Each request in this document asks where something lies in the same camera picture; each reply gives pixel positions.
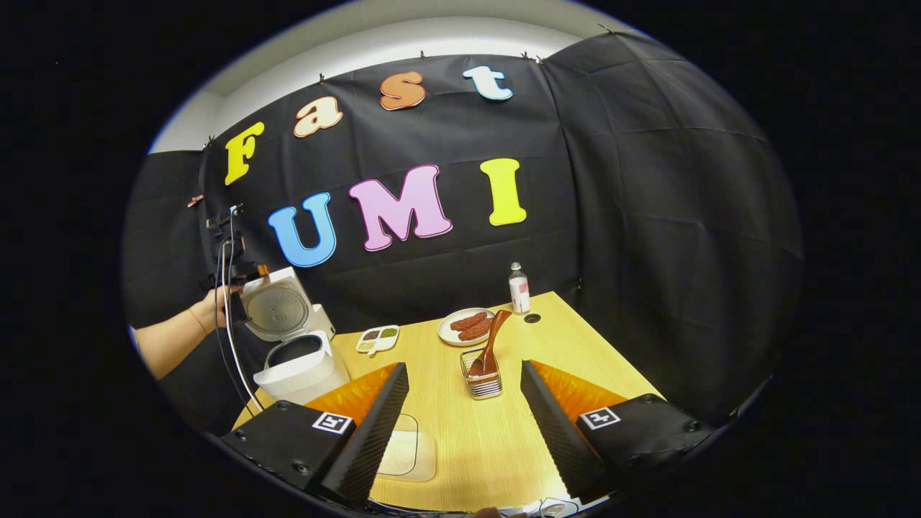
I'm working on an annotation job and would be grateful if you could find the white divided rice dish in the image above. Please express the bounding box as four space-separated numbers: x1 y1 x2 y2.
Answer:
355 325 400 357

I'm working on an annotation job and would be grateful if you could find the white rice cooker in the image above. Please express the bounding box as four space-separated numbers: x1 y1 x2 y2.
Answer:
240 267 351 406

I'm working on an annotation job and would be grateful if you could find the round white plate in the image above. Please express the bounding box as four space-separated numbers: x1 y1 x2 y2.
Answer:
437 307 497 347

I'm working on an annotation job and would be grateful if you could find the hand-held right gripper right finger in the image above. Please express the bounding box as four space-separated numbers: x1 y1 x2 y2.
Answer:
520 360 714 504

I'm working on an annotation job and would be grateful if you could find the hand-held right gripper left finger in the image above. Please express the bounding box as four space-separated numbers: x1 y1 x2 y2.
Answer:
219 362 411 506

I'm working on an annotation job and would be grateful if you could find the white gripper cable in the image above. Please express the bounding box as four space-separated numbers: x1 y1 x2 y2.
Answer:
214 205 266 416

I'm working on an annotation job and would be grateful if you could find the flat white tray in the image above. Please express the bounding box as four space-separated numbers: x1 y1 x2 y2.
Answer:
376 414 437 483

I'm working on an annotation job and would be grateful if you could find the brown wooden spoon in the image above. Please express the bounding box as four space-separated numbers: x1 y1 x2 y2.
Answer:
469 309 513 378

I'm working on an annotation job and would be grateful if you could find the metal wire chopstick holder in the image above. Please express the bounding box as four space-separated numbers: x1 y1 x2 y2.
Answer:
460 348 504 401

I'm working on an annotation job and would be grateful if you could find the clear bottle pink label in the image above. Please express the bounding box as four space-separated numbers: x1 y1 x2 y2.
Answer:
509 262 532 316

